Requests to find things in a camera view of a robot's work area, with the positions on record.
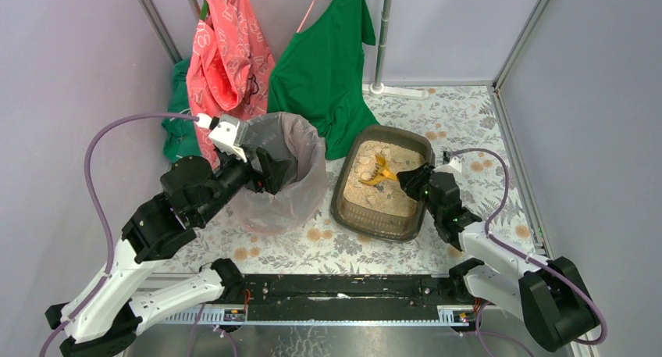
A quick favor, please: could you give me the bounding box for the yellow litter scoop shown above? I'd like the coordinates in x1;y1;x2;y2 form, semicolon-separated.
359;154;398;186

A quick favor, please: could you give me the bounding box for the trash bin with plastic liner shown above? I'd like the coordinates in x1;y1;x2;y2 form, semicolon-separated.
229;112;327;235

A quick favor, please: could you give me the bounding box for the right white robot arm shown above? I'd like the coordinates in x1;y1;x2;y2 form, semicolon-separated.
396;165;602;352

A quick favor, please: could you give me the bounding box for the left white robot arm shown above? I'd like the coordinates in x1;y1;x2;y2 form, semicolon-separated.
45;148;297;356

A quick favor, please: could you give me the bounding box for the grey litter box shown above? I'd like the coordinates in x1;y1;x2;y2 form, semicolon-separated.
330;125;435;242

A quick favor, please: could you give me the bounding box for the dark green garment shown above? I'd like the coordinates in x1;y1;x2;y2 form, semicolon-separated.
162;58;201;163

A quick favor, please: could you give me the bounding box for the floral floor mat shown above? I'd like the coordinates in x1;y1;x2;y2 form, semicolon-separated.
163;86;535;274

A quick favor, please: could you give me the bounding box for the clothes rack pole with base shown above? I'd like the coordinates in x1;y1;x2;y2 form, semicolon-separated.
362;0;429;100

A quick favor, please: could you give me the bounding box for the pink patterned garment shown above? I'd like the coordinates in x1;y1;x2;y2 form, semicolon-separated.
186;0;276;170

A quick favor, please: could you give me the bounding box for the green t-shirt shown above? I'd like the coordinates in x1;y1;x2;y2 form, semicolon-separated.
267;0;378;160

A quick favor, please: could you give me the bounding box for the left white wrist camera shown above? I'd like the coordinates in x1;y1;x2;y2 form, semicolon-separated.
208;115;248;162

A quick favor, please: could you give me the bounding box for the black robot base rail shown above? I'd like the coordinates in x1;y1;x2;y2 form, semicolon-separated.
214;274;475;324

